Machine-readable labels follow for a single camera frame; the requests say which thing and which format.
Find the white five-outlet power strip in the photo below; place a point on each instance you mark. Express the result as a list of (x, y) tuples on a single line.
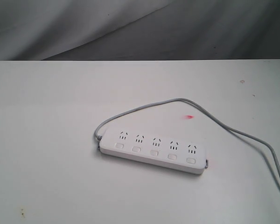
[(154, 149)]

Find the grey backdrop cloth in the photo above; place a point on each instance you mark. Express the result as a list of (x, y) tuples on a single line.
[(86, 30)]

